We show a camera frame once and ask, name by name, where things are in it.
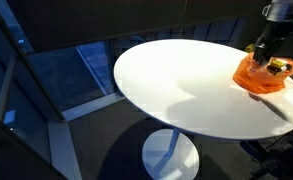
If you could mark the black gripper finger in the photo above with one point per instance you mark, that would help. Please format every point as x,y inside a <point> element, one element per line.
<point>257,56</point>
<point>266,57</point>

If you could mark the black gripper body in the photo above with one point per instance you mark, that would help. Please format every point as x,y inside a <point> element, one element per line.
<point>272,36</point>

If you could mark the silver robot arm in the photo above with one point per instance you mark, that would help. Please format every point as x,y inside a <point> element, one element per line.
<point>283,10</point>

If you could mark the yellow capped dark bottle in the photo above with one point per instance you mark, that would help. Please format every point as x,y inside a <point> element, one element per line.
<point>279,66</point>

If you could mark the orange plastic bag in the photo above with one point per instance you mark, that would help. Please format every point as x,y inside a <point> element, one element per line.
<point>252,80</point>

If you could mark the yellow object behind table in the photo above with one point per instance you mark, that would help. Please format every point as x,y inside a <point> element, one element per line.
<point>249,48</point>

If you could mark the dark equipment under table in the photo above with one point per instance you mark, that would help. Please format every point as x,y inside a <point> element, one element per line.
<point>279,156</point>

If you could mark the white round table base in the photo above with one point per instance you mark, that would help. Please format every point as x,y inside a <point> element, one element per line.
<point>152,156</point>

